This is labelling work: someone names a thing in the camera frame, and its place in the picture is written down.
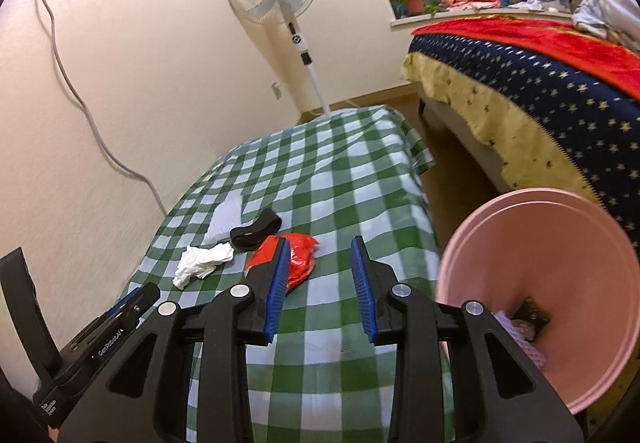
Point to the striped grey quilt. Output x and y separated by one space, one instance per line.
614 20

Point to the green white checkered tablecloth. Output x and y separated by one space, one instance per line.
353 174

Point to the white tissue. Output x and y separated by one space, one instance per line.
200 262

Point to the black fabric band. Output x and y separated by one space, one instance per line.
250 237

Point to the red wrapper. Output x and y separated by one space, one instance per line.
302 256

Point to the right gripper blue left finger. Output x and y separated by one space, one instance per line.
278 286

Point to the white foam net pad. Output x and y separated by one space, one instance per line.
226 216

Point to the fan wall plug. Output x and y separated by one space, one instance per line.
280 90

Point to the leopard pattern wrapper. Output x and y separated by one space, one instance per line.
530 319

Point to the red blanket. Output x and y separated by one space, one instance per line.
612 63

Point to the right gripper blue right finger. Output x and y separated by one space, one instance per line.
362 275

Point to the navy star bed cover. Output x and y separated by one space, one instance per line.
545 124

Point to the pink plastic trash bin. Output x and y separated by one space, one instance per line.
574 260

